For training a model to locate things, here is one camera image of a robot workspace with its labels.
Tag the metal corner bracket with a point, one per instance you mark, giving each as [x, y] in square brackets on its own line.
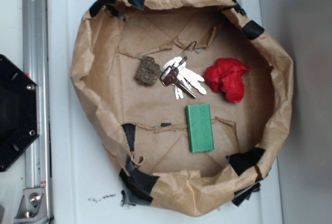
[33, 206]

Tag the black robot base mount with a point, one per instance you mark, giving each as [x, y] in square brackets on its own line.
[19, 124]

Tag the aluminium extrusion rail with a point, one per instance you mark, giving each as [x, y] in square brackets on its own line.
[37, 156]

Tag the brown paper bag bin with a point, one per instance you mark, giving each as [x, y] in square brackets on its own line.
[144, 129]

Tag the bunch of silver keys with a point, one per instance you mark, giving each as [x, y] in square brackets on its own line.
[183, 80]

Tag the brown rough rock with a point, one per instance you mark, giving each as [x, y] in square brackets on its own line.
[148, 72]

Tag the green rectangular block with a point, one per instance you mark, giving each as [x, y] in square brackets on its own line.
[199, 128]

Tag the white plastic tray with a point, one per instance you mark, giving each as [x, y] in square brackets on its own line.
[85, 186]

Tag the crumpled red paper ball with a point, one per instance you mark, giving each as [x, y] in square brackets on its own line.
[226, 76]

